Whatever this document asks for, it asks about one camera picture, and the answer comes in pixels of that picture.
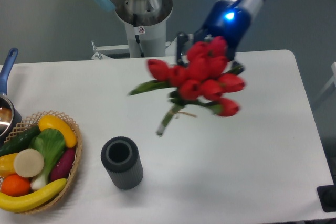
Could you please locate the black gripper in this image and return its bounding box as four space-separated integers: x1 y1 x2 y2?
176 1 252 67

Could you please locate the red tulip bouquet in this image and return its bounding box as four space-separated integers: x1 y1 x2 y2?
129 36 246 136

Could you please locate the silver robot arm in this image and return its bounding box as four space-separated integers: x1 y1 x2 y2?
94 0 265 65

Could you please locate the dark grey ribbed vase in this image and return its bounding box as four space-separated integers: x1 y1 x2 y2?
100 136 143 190

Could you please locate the green bok choy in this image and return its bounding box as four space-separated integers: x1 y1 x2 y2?
29 129 66 191

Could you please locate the woven wicker basket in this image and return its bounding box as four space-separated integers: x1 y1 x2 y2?
1 111 82 214

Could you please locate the purple sweet potato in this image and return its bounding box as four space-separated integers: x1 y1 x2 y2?
50 148 76 182

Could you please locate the green cucumber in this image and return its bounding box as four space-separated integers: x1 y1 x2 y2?
1 125 40 156

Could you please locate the beige round disc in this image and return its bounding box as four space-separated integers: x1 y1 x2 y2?
13 148 44 178

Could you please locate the black device at edge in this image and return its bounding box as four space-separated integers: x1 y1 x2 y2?
317 185 335 212

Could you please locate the yellow bell pepper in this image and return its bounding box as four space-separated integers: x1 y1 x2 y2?
0 153 18 178

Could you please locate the orange fruit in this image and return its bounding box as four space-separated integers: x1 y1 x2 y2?
1 174 30 197

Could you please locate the yellow banana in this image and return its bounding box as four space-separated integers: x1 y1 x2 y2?
1 178 67 213

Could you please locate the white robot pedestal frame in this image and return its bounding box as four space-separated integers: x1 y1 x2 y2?
91 19 177 60

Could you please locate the white frame at right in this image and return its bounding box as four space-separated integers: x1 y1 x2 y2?
312 62 335 110

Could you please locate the blue handled saucepan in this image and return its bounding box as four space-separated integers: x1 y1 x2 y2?
1 48 22 146

